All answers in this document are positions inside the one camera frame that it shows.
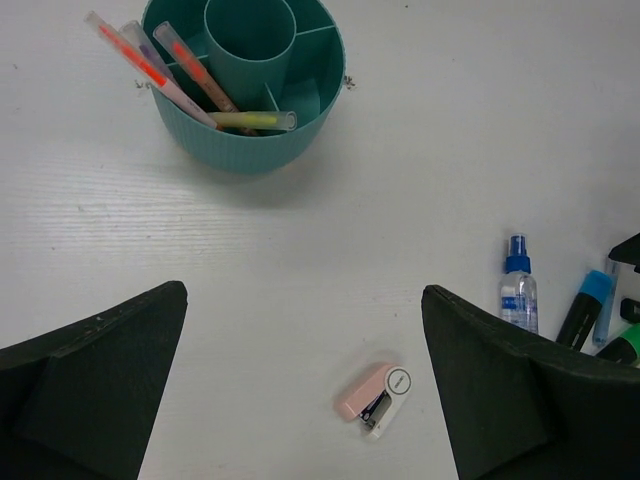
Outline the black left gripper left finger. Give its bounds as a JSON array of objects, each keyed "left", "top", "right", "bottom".
[{"left": 1, "top": 281, "right": 188, "bottom": 479}]

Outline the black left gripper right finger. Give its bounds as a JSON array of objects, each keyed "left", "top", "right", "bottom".
[{"left": 421, "top": 285, "right": 639, "bottom": 479}]

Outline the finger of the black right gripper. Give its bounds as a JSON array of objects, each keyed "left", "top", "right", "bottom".
[{"left": 608, "top": 233, "right": 640, "bottom": 273}]

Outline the light blue pen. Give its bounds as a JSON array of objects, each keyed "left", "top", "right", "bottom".
[{"left": 592, "top": 258, "right": 620, "bottom": 348}]

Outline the blue cap black highlighter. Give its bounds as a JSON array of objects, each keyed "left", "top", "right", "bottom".
[{"left": 556, "top": 270, "right": 612, "bottom": 351}]

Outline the green cap black highlighter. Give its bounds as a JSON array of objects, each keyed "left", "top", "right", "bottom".
[{"left": 596, "top": 324, "right": 640, "bottom": 367}]

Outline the long orange highlighter pen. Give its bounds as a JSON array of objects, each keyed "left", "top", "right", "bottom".
[{"left": 84, "top": 11, "right": 218, "bottom": 130}]

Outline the clear blue spray bottle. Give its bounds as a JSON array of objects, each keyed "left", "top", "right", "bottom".
[{"left": 500, "top": 233, "right": 539, "bottom": 334}]

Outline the pink mini stapler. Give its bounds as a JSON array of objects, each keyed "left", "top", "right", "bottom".
[{"left": 333, "top": 362, "right": 413, "bottom": 442}]

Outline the teal round desk organizer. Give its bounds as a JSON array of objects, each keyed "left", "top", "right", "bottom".
[{"left": 142, "top": 1, "right": 346, "bottom": 175}]

